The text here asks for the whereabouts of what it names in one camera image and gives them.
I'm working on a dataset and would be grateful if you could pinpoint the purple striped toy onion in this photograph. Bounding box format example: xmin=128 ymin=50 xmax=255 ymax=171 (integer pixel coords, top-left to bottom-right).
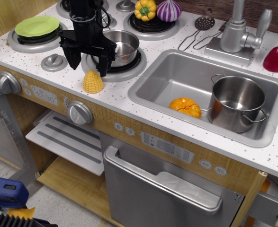
xmin=156 ymin=0 xmax=182 ymax=22

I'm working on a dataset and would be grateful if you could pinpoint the yellow toy bell pepper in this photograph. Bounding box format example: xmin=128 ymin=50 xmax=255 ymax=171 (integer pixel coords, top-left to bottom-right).
xmin=135 ymin=0 xmax=157 ymax=22

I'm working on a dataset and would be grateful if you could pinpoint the red toy pepper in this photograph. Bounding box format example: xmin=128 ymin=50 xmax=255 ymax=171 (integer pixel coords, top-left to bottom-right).
xmin=263 ymin=46 xmax=278 ymax=73

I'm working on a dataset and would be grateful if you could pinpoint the silver toy faucet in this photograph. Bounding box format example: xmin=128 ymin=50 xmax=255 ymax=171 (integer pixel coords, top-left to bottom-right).
xmin=204 ymin=0 xmax=272 ymax=67

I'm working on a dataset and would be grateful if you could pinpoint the open oven door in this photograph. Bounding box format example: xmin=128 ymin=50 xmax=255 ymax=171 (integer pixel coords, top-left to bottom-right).
xmin=0 ymin=94 xmax=38 ymax=186

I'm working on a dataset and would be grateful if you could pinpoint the right oven dial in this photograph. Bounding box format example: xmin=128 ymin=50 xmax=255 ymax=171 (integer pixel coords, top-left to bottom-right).
xmin=67 ymin=100 xmax=93 ymax=125

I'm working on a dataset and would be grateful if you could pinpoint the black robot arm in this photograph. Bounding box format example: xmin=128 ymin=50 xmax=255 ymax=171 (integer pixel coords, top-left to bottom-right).
xmin=58 ymin=0 xmax=117 ymax=77

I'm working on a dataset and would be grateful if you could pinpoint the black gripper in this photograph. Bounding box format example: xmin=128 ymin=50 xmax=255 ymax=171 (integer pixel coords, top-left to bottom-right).
xmin=58 ymin=15 xmax=117 ymax=77

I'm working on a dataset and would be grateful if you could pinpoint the silver countertop knob back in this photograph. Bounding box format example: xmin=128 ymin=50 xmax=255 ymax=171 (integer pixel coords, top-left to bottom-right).
xmin=116 ymin=0 xmax=135 ymax=13

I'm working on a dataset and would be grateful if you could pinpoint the front left burner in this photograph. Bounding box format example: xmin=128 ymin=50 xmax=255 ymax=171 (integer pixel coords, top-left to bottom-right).
xmin=8 ymin=29 xmax=61 ymax=53

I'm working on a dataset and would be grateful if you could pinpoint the black cable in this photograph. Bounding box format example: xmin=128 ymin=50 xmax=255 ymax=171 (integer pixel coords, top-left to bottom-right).
xmin=95 ymin=0 xmax=112 ymax=29

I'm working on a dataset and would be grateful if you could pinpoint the back left burner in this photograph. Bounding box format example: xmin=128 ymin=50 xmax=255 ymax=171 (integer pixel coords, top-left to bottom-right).
xmin=56 ymin=0 xmax=109 ymax=19

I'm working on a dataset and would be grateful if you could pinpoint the small steel pan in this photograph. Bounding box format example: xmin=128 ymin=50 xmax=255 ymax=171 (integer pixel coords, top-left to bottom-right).
xmin=103 ymin=29 xmax=139 ymax=67

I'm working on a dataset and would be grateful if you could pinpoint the large steel pot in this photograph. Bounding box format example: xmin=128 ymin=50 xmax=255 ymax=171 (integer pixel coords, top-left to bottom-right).
xmin=207 ymin=74 xmax=267 ymax=133

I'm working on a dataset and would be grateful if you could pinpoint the oven dial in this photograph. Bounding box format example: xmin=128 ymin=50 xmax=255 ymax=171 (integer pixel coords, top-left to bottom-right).
xmin=67 ymin=100 xmax=93 ymax=125
xmin=0 ymin=71 xmax=21 ymax=94

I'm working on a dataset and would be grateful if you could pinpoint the silver dishwasher door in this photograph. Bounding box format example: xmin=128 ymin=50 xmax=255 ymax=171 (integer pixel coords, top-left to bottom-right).
xmin=100 ymin=133 xmax=244 ymax=227

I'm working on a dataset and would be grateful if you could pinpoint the orange toy pumpkin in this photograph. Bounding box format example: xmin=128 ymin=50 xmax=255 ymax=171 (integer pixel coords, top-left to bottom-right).
xmin=169 ymin=97 xmax=202 ymax=119

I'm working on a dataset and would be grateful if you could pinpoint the grey sink basin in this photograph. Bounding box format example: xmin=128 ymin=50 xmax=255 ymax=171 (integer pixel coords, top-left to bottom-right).
xmin=128 ymin=50 xmax=278 ymax=148

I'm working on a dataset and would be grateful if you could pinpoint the silver countertop knob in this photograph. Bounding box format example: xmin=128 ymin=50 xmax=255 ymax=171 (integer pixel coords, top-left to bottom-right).
xmin=102 ymin=15 xmax=117 ymax=29
xmin=41 ymin=54 xmax=68 ymax=72
xmin=116 ymin=0 xmax=135 ymax=13

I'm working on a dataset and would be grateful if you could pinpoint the green plastic plate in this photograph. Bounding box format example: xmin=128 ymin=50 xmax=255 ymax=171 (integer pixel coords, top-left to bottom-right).
xmin=14 ymin=16 xmax=60 ymax=37

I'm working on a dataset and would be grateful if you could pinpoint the burner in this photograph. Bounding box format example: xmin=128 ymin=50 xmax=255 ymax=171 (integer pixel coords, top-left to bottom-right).
xmin=81 ymin=48 xmax=147 ymax=82
xmin=123 ymin=13 xmax=180 ymax=41
xmin=56 ymin=0 xmax=109 ymax=19
xmin=8 ymin=29 xmax=61 ymax=53

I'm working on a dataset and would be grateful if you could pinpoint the metal slotted skimmer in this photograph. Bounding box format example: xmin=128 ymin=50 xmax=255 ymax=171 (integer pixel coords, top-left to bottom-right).
xmin=178 ymin=15 xmax=215 ymax=51

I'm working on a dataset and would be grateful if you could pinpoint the blue clamp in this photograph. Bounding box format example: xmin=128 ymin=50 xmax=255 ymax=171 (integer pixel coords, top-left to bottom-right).
xmin=0 ymin=178 xmax=29 ymax=208

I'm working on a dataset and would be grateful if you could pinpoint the silver countertop knob middle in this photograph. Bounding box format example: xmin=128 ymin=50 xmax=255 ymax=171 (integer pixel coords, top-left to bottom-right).
xmin=102 ymin=15 xmax=117 ymax=29

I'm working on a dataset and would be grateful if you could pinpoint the white oven rack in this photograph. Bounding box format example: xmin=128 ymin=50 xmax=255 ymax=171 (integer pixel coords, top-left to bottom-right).
xmin=26 ymin=110 xmax=104 ymax=176

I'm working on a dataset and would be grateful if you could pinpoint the silver countertop knob front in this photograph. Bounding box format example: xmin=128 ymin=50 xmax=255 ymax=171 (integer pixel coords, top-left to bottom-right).
xmin=41 ymin=54 xmax=68 ymax=72

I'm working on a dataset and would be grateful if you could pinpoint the yellow toy corn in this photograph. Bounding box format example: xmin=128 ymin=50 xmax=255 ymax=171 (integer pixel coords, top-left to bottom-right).
xmin=82 ymin=70 xmax=104 ymax=94

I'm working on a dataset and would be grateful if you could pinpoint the back right burner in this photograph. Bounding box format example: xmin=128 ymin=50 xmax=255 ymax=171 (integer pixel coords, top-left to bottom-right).
xmin=123 ymin=13 xmax=180 ymax=41

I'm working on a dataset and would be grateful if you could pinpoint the left oven dial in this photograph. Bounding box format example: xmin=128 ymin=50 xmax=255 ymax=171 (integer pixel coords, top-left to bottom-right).
xmin=0 ymin=71 xmax=21 ymax=94

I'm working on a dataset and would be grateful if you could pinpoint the front right burner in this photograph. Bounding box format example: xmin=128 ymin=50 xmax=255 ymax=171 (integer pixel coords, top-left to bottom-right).
xmin=81 ymin=48 xmax=147 ymax=82

